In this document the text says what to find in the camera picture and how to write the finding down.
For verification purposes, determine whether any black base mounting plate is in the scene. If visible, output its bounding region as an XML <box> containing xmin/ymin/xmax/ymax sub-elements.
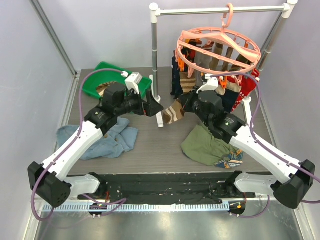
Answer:
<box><xmin>90</xmin><ymin>172</ymin><xmax>256</xmax><ymax>205</ymax></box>

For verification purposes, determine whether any green crumpled garment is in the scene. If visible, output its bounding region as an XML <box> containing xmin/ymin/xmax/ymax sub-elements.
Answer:
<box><xmin>180</xmin><ymin>124</ymin><xmax>244</xmax><ymax>169</ymax></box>

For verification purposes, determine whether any green plastic tray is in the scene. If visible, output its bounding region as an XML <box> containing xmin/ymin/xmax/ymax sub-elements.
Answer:
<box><xmin>82</xmin><ymin>61</ymin><xmax>152</xmax><ymax>99</ymax></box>

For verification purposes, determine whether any light blue denim shirt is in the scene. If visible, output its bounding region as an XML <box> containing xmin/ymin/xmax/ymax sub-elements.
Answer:
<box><xmin>55</xmin><ymin>117</ymin><xmax>139</xmax><ymax>161</ymax></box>

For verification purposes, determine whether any brown striped sock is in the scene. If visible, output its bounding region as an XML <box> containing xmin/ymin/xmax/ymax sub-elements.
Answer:
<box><xmin>163</xmin><ymin>72</ymin><xmax>196</xmax><ymax>125</ymax></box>
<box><xmin>96</xmin><ymin>81</ymin><xmax>116</xmax><ymax>97</ymax></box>

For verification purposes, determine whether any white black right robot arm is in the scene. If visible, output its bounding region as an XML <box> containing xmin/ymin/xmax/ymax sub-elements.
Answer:
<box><xmin>179</xmin><ymin>90</ymin><xmax>316</xmax><ymax>209</ymax></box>

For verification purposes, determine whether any white metal drying rack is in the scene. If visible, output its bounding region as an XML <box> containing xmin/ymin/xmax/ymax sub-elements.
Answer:
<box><xmin>148</xmin><ymin>0</ymin><xmax>299</xmax><ymax>129</ymax></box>

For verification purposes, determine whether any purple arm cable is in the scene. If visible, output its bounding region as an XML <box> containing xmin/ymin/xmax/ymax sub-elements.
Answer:
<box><xmin>30</xmin><ymin>68</ymin><xmax>131</xmax><ymax>222</ymax></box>
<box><xmin>203</xmin><ymin>72</ymin><xmax>320</xmax><ymax>219</ymax></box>

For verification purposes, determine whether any olive yellow toe sock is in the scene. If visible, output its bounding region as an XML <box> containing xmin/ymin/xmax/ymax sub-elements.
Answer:
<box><xmin>209</xmin><ymin>43</ymin><xmax>251</xmax><ymax>72</ymax></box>

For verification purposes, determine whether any pink round clip hanger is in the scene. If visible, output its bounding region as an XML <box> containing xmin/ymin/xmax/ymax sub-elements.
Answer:
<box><xmin>174</xmin><ymin>3</ymin><xmax>262</xmax><ymax>77</ymax></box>

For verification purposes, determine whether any navy cream cuff sock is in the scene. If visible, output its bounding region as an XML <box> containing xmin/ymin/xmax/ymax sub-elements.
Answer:
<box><xmin>220</xmin><ymin>80</ymin><xmax>242</xmax><ymax>113</ymax></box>

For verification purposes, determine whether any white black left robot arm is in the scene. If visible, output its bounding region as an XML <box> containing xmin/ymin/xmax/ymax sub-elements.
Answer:
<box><xmin>27</xmin><ymin>82</ymin><xmax>164</xmax><ymax>208</ymax></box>

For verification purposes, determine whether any white slotted cable duct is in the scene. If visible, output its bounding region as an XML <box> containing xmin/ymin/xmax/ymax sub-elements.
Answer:
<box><xmin>54</xmin><ymin>202</ymin><xmax>230</xmax><ymax>214</ymax></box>

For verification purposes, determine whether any red white sock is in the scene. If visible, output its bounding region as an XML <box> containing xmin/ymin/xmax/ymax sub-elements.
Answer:
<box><xmin>228</xmin><ymin>75</ymin><xmax>256</xmax><ymax>112</ymax></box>

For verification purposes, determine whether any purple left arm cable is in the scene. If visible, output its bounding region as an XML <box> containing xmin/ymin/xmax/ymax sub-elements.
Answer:
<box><xmin>30</xmin><ymin>68</ymin><xmax>131</xmax><ymax>222</ymax></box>

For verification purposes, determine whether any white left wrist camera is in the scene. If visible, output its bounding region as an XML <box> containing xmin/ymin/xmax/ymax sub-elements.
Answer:
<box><xmin>125</xmin><ymin>72</ymin><xmax>143</xmax><ymax>94</ymax></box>

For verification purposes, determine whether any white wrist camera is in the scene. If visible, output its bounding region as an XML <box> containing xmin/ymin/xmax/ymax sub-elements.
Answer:
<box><xmin>196</xmin><ymin>73</ymin><xmax>219</xmax><ymax>94</ymax></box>
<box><xmin>125</xmin><ymin>72</ymin><xmax>143</xmax><ymax>94</ymax></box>

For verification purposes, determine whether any navy patterned sock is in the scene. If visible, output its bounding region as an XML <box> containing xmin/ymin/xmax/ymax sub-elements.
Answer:
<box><xmin>170</xmin><ymin>50</ymin><xmax>185</xmax><ymax>99</ymax></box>

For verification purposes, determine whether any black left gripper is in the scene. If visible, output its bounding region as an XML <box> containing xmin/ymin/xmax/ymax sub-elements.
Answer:
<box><xmin>115</xmin><ymin>86</ymin><xmax>163</xmax><ymax>117</ymax></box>

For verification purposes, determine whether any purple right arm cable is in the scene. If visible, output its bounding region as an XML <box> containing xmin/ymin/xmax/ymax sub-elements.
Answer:
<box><xmin>203</xmin><ymin>72</ymin><xmax>320</xmax><ymax>219</ymax></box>

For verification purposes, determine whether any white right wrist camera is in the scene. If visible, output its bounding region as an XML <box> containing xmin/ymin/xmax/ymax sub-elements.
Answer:
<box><xmin>196</xmin><ymin>73</ymin><xmax>219</xmax><ymax>94</ymax></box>

